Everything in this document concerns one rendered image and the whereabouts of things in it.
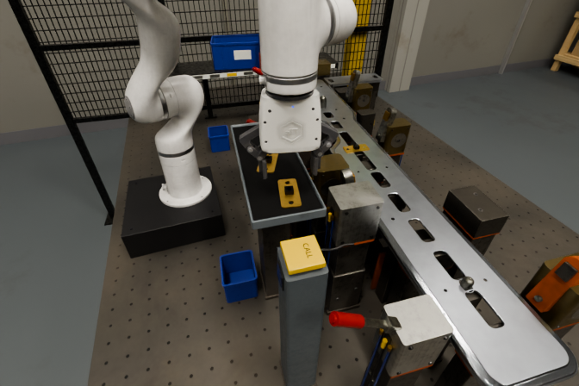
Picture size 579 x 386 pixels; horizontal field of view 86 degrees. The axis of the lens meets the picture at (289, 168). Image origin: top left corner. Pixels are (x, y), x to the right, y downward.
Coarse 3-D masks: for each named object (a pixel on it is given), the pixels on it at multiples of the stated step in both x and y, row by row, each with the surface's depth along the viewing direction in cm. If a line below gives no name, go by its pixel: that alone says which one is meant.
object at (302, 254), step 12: (288, 240) 51; (300, 240) 51; (312, 240) 51; (288, 252) 49; (300, 252) 49; (312, 252) 49; (288, 264) 48; (300, 264) 48; (312, 264) 48; (324, 264) 48
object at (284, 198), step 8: (280, 184) 63; (288, 184) 63; (296, 184) 63; (280, 192) 61; (288, 192) 60; (296, 192) 61; (280, 200) 59; (288, 200) 59; (296, 200) 59; (288, 208) 57
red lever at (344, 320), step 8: (336, 312) 44; (344, 312) 45; (336, 320) 43; (344, 320) 44; (352, 320) 44; (360, 320) 45; (368, 320) 47; (376, 320) 48; (384, 320) 49; (392, 320) 49; (360, 328) 46; (384, 328) 49; (392, 328) 48; (400, 328) 49
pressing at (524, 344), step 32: (320, 96) 139; (352, 128) 115; (352, 160) 98; (384, 160) 98; (384, 192) 86; (416, 192) 86; (384, 224) 76; (448, 224) 76; (416, 256) 68; (448, 256) 69; (480, 256) 69; (416, 288) 63; (448, 288) 62; (480, 288) 62; (512, 288) 62; (448, 320) 56; (480, 320) 57; (512, 320) 57; (480, 352) 52; (512, 352) 52; (544, 352) 52; (480, 384) 49; (512, 384) 49; (544, 384) 49
